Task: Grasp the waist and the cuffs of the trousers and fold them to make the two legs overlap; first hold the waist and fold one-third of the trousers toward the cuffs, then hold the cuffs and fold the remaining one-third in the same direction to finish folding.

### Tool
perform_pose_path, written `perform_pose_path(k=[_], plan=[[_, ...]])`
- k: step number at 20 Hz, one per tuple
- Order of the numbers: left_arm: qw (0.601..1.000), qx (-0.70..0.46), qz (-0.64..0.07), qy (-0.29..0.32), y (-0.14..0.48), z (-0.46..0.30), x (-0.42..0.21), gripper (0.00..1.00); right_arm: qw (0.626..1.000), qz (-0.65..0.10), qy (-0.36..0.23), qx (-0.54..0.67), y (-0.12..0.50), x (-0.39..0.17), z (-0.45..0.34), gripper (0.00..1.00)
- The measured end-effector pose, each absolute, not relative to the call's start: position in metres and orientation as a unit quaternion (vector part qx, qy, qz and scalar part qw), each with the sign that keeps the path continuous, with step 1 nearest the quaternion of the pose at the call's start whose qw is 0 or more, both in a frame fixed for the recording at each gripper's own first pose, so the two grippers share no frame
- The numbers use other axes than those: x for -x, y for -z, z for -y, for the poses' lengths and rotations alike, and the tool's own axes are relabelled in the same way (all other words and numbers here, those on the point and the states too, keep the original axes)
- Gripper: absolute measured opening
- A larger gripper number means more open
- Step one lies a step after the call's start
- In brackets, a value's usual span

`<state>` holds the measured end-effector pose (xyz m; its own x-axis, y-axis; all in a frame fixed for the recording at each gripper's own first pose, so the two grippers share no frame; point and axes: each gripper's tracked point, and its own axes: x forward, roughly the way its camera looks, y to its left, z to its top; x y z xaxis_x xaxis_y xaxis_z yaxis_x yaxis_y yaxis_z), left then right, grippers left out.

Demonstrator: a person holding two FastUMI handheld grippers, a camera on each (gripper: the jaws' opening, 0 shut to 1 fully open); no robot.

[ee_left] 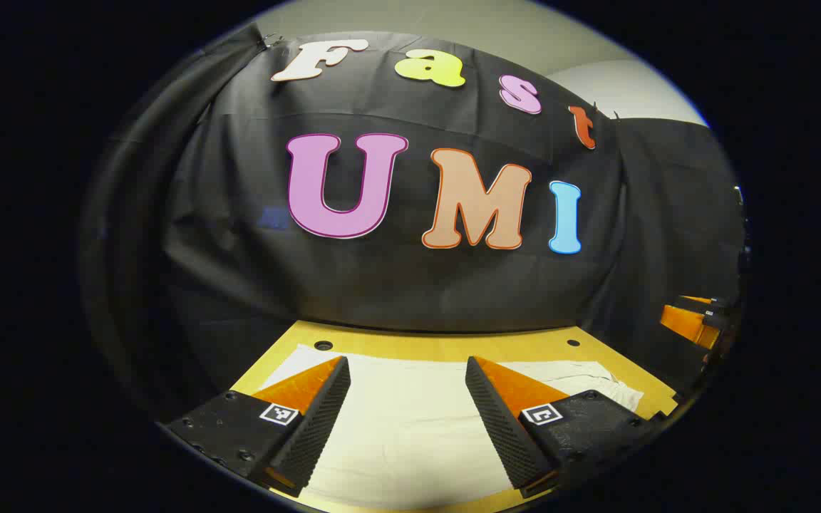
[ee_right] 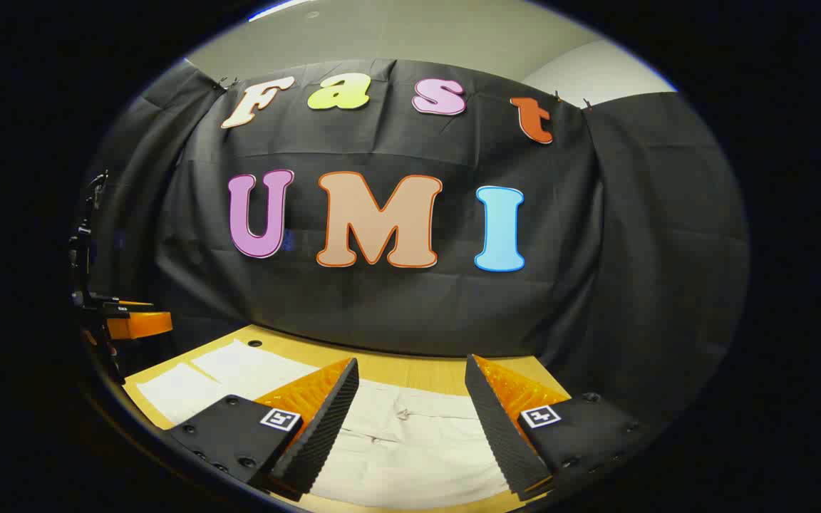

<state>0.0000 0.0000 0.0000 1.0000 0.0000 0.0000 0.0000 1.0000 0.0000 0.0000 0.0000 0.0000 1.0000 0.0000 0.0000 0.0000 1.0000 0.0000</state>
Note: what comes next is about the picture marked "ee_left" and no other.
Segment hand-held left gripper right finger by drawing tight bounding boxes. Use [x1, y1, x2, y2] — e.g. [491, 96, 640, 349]
[465, 356, 671, 499]

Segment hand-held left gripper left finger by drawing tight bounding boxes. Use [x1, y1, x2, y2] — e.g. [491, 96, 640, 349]
[160, 356, 352, 498]

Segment white jeans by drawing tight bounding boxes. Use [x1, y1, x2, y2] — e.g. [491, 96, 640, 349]
[257, 345, 645, 510]

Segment black backdrop cloth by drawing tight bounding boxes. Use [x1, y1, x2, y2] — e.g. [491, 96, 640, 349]
[79, 25, 746, 428]

